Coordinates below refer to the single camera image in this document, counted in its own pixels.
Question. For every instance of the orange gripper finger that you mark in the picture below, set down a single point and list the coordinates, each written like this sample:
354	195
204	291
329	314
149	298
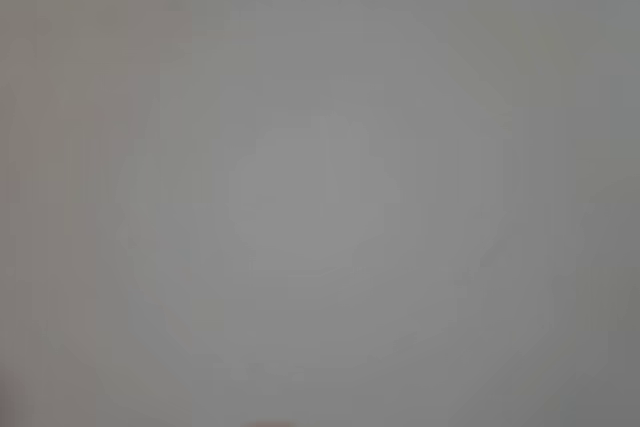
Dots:
9	404

